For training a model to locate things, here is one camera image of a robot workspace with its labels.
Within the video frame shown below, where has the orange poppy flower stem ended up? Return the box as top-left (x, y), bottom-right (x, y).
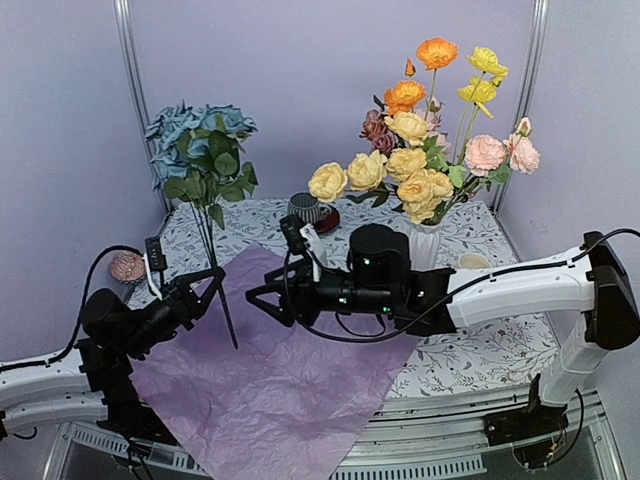
top-left (384, 37), bottom-right (459, 147)

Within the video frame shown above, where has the pink patterned bowl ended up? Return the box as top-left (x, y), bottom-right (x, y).
top-left (109, 252), bottom-right (145, 285)

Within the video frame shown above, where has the striped ceramic cup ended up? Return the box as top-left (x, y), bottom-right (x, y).
top-left (287, 192), bottom-right (322, 224)

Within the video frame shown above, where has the cream ceramic mug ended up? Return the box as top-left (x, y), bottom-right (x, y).
top-left (456, 253), bottom-right (491, 270)

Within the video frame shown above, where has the left metal frame post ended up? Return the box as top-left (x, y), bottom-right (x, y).
top-left (112, 0), bottom-right (158, 187)

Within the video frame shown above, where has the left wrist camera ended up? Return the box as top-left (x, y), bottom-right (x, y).
top-left (143, 236), bottom-right (167, 300)

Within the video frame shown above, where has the white ribbed vase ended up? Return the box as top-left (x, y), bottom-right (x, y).
top-left (401, 222), bottom-right (441, 271)

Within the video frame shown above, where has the purple wrapping paper sheet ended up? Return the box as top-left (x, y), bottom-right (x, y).
top-left (131, 245), bottom-right (417, 479)

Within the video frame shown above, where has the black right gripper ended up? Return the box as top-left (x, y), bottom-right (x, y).
top-left (245, 257), bottom-right (396, 328)

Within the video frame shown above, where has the three rose flower stem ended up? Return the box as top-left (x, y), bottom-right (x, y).
top-left (359, 95), bottom-right (397, 157)

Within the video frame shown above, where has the pale yellow rose stem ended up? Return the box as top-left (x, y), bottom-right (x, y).
top-left (308, 129), bottom-right (454, 225)

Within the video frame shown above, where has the blue hydrangea flower bunch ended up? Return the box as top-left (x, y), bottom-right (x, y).
top-left (144, 102), bottom-right (260, 350)

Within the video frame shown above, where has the aluminium front rail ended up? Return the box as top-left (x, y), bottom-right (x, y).
top-left (42, 387), bottom-right (629, 479)

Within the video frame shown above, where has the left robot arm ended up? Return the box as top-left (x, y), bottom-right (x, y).
top-left (1, 267), bottom-right (225, 445)

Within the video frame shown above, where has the red patterned saucer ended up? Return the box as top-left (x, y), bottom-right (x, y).
top-left (313, 204), bottom-right (340, 234)

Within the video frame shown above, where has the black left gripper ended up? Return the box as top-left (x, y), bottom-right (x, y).
top-left (119, 267), bottom-right (226, 360)

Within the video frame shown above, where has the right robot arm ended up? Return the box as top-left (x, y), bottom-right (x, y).
top-left (245, 217), bottom-right (639, 445)

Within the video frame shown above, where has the pale pink peony stem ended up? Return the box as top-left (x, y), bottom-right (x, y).
top-left (441, 116), bottom-right (541, 217)

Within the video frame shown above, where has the pink peony flower stem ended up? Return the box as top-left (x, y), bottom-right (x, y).
top-left (423, 97), bottom-right (452, 155)

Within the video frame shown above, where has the right metal frame post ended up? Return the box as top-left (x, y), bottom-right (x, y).
top-left (490, 0), bottom-right (550, 214)

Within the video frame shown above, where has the yellow flower stem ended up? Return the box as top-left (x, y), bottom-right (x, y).
top-left (453, 47), bottom-right (509, 165)

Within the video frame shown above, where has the metal frame post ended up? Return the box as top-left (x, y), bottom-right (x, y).
top-left (490, 0), bottom-right (550, 214)
top-left (112, 0), bottom-right (158, 187)

